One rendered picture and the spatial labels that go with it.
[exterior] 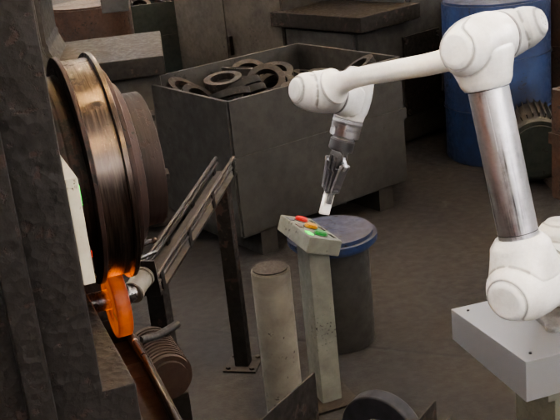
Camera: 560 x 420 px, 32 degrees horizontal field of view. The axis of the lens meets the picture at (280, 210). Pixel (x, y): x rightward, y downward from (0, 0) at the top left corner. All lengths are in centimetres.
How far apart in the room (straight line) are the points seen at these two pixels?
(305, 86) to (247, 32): 349
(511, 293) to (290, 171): 217
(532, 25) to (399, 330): 154
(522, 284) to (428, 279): 168
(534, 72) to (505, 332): 288
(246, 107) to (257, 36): 193
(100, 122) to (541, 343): 130
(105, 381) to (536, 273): 115
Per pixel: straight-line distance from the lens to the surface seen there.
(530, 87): 535
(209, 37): 649
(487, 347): 264
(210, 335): 376
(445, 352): 349
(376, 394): 180
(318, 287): 303
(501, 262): 244
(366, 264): 344
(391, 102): 475
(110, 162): 181
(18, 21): 148
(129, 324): 209
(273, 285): 291
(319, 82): 270
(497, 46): 236
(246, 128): 422
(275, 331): 298
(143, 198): 190
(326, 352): 314
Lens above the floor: 167
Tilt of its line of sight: 20 degrees down
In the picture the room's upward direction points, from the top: 6 degrees counter-clockwise
